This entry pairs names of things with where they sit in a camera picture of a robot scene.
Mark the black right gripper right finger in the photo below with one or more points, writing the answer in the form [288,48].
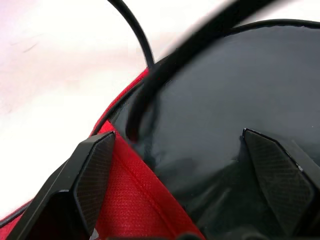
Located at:
[282,180]

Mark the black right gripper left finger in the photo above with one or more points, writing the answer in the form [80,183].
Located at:
[62,185]

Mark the black red mesh paddle case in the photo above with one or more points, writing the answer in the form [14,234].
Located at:
[140,195]

